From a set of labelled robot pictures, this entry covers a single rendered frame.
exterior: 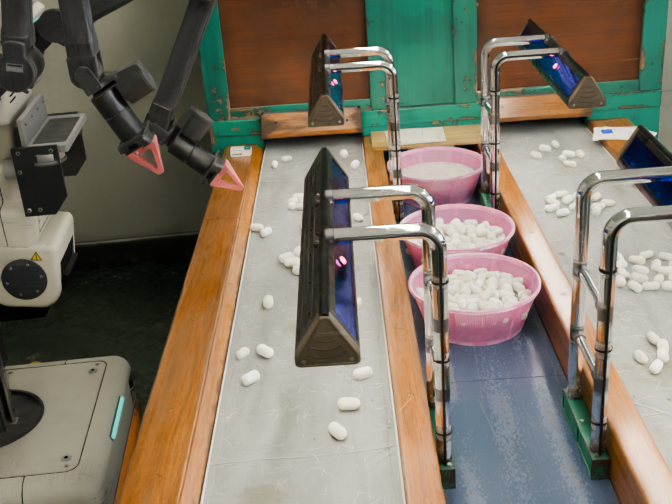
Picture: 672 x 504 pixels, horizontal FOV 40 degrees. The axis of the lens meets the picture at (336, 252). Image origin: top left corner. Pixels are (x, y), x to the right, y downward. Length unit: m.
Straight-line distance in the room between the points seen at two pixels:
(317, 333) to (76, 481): 1.31
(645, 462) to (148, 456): 0.74
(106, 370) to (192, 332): 0.93
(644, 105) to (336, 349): 2.00
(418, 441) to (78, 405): 1.32
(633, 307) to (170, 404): 0.90
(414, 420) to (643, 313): 0.58
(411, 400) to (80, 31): 0.95
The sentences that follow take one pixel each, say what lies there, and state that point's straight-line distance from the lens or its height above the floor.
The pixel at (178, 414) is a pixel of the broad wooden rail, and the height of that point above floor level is 0.76.
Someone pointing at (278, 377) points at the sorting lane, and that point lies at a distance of 1.68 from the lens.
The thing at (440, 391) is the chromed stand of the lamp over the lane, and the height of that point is 0.85.
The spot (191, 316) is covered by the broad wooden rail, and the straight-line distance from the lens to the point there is 1.87.
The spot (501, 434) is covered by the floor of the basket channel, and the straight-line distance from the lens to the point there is 1.63.
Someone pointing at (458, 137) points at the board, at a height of 0.78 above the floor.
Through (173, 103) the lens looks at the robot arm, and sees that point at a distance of 2.29.
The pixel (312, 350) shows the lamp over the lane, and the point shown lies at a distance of 1.12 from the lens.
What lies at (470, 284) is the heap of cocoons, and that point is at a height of 0.74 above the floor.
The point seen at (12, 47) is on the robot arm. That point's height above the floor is 1.29.
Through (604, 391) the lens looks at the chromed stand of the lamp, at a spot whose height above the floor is 0.83.
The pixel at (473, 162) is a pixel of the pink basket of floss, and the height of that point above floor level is 0.74.
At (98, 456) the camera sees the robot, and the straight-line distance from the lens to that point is 2.40.
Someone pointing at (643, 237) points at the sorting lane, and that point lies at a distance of 2.20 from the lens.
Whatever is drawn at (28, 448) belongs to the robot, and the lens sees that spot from 2.48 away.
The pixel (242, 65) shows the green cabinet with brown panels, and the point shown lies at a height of 1.00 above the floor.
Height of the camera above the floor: 1.64
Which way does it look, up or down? 25 degrees down
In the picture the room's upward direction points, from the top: 4 degrees counter-clockwise
